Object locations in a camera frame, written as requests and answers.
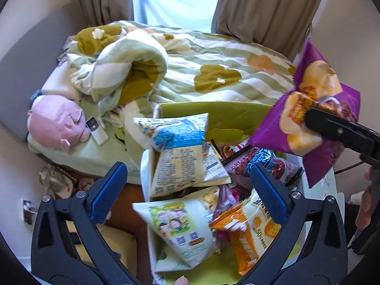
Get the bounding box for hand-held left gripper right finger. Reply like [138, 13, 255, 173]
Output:
[237, 163, 348, 285]

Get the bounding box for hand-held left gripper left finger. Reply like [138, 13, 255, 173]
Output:
[30, 161, 140, 285]

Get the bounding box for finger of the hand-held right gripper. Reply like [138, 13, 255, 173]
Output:
[304, 108, 380, 167]

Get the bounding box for dark red and blue packet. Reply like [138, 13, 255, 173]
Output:
[223, 145, 303, 189]

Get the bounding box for orange snack packet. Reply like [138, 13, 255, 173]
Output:
[209, 188, 282, 276]

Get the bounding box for purple snack packet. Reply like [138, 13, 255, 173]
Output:
[249, 38, 361, 189]

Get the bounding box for pale green cartoon snack packet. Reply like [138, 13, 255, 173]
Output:
[131, 185, 222, 269]

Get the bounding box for blue and cream snack packet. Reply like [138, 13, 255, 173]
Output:
[133, 113, 232, 198]

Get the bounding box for yellow-green cardboard box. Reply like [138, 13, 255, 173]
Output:
[139, 101, 336, 285]

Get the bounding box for person's right hand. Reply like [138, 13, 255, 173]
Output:
[355, 166, 376, 229]

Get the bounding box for pale green bed sheet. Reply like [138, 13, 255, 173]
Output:
[28, 101, 146, 185]

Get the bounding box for pink snack packet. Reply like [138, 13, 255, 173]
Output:
[214, 185, 238, 214]

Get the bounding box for pale yellow cushion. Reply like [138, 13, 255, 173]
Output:
[98, 224, 137, 262]

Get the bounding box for white remote control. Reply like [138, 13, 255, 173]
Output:
[85, 117, 109, 146]

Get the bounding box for pink plush toy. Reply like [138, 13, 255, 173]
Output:
[27, 94, 90, 155]

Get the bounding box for green striped flower blanket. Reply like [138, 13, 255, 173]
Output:
[58, 20, 297, 155]

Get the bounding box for grey headboard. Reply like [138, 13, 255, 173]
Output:
[0, 0, 86, 143]

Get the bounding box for black cable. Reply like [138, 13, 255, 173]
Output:
[335, 160, 369, 174]

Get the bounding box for wall socket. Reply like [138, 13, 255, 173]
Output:
[22, 199, 38, 224]

